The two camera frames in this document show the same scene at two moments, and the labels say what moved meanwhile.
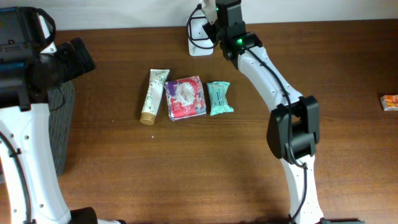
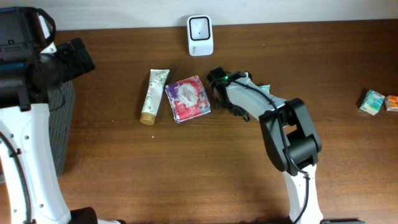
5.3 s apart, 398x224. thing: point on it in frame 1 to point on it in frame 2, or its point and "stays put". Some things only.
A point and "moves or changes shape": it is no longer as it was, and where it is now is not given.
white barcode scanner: [199, 42] stays put
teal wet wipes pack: [219, 102] moves or changes shape
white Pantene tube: [158, 77] stays put
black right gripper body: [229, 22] to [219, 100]
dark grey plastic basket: [61, 101] stays put
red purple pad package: [185, 98] stays put
